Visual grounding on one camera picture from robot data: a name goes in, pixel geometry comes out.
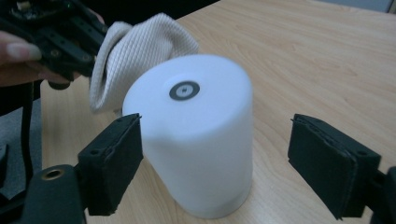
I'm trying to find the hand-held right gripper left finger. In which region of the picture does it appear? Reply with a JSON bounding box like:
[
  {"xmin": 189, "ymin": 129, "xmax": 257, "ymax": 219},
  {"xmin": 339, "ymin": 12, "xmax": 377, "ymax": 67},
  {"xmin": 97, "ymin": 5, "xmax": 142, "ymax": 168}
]
[{"xmin": 77, "ymin": 113, "xmax": 145, "ymax": 217}]

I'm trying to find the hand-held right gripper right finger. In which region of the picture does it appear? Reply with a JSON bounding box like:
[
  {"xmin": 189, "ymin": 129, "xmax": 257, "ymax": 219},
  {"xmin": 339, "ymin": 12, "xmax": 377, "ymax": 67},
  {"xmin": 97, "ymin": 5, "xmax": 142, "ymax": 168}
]
[{"xmin": 287, "ymin": 113, "xmax": 383, "ymax": 221}]

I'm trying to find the beige knitted cloth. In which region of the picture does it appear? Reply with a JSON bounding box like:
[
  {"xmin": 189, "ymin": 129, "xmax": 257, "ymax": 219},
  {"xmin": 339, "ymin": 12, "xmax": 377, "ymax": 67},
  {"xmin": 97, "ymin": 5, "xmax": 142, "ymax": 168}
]
[{"xmin": 89, "ymin": 12, "xmax": 201, "ymax": 115}]

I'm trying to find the white cylindrical container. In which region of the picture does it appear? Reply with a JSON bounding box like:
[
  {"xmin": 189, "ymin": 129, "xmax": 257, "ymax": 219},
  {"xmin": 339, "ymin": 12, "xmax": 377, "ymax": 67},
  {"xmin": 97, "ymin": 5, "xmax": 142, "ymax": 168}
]
[{"xmin": 121, "ymin": 53, "xmax": 254, "ymax": 219}]

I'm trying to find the left hand-held gripper black cable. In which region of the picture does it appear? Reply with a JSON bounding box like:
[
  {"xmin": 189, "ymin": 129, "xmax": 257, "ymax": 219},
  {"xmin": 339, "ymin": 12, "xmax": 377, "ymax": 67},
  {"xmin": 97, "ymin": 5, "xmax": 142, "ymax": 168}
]
[{"xmin": 20, "ymin": 81, "xmax": 35, "ymax": 186}]

